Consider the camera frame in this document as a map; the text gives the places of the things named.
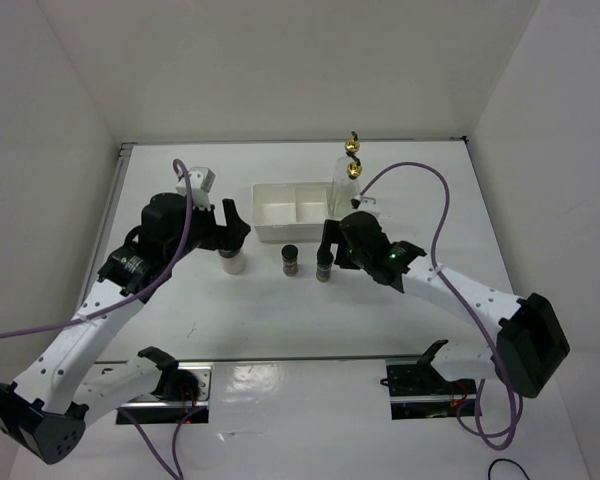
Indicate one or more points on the white three-compartment organizer tray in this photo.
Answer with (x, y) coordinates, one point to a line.
(290, 212)

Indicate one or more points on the glass oil bottle gold spout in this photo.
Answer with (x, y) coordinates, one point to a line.
(347, 185)

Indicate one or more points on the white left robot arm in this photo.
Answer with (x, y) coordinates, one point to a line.
(48, 407)

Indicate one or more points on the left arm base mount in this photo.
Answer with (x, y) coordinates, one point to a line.
(189, 399)

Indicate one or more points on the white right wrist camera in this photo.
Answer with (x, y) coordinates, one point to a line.
(363, 203)

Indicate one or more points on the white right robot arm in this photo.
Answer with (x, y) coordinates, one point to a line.
(524, 342)

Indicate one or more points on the spice jar black lid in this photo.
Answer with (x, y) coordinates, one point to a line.
(289, 255)
(323, 266)

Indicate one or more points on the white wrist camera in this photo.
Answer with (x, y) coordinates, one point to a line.
(201, 181)
(363, 203)

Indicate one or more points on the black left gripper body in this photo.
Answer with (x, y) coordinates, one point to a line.
(206, 231)

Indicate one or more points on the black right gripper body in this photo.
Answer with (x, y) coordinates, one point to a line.
(349, 258)

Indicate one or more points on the white powder jar black lid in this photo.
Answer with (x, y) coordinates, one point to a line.
(233, 262)

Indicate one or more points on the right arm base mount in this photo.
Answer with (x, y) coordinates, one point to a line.
(417, 392)

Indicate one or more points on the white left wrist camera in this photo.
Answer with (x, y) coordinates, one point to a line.
(201, 181)

